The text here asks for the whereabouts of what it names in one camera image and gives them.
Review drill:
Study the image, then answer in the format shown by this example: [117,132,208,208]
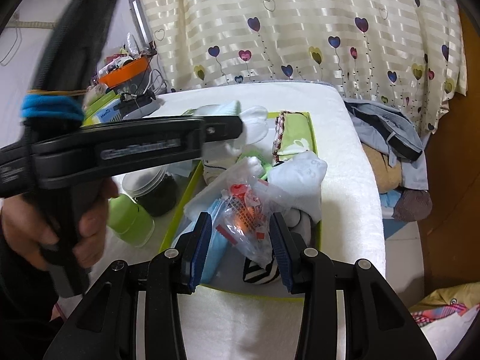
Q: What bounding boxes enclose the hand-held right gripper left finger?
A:
[43,212,212,360]

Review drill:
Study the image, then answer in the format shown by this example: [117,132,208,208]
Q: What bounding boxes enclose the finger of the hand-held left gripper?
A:
[200,114,245,146]

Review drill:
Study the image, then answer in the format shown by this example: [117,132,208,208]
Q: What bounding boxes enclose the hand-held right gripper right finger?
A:
[270,212,437,360]

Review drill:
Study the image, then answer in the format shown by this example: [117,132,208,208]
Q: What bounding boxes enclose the stack of blue face masks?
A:
[176,199,230,283]

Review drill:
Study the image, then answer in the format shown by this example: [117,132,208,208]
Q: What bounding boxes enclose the white face mask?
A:
[191,99,269,158]

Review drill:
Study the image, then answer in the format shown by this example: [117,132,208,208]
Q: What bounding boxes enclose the black white striped sock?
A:
[242,257,283,288]

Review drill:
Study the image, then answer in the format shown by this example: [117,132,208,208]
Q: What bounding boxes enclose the clear plastic snack packet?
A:
[213,179,275,268]

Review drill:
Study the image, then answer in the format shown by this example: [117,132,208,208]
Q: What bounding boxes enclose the green white cardboard box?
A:
[157,110,324,299]

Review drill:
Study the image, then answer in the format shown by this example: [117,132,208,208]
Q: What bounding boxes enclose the green rabbit print towel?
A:
[271,110,313,166]

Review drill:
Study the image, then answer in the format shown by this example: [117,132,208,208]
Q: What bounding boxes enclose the person's left forearm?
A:
[0,232,61,360]

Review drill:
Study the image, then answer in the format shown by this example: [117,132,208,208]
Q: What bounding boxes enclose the person's left hand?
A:
[0,178,119,271]

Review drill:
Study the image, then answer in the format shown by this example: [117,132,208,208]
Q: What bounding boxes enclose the blue tissue pack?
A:
[92,101,125,124]

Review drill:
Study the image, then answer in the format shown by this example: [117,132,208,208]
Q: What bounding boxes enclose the lime green file box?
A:
[82,94,121,126]

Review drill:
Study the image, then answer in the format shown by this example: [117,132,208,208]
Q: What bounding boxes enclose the black grey VR headset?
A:
[116,90,164,119]

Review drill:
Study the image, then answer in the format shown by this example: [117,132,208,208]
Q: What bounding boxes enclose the dark jar with clear lid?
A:
[123,165,179,218]

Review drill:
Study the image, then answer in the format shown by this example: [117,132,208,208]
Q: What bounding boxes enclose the green jar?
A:
[107,195,156,249]

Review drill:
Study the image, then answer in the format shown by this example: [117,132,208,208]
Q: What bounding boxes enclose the orange storage box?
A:
[99,57,151,88]

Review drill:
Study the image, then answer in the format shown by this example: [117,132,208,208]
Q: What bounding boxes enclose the heart print curtain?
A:
[137,0,467,136]

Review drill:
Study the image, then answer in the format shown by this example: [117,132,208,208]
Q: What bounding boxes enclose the beige garment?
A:
[365,146,406,194]

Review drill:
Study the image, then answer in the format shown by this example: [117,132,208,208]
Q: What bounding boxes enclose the brown grey sock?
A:
[393,189,433,222]

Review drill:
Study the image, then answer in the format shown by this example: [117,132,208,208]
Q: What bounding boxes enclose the pile of clothes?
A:
[345,99,429,193]

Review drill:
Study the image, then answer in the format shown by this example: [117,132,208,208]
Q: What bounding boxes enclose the colourful plaid cloth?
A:
[410,283,480,360]

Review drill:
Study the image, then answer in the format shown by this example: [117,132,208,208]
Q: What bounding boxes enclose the wooden wardrobe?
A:
[418,7,480,297]

